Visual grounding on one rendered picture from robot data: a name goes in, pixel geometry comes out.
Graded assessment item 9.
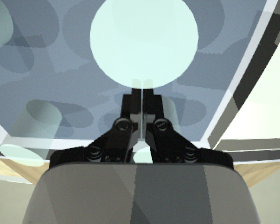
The clear glass jar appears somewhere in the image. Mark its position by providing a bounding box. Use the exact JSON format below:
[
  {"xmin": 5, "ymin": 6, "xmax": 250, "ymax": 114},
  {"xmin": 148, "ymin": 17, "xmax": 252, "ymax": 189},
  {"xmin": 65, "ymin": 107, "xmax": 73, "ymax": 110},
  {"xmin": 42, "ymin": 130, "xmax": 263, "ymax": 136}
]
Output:
[
  {"xmin": 90, "ymin": 0, "xmax": 198, "ymax": 89},
  {"xmin": 0, "ymin": 99, "xmax": 62, "ymax": 166},
  {"xmin": 133, "ymin": 95, "xmax": 180, "ymax": 162},
  {"xmin": 0, "ymin": 0, "xmax": 13, "ymax": 47}
]

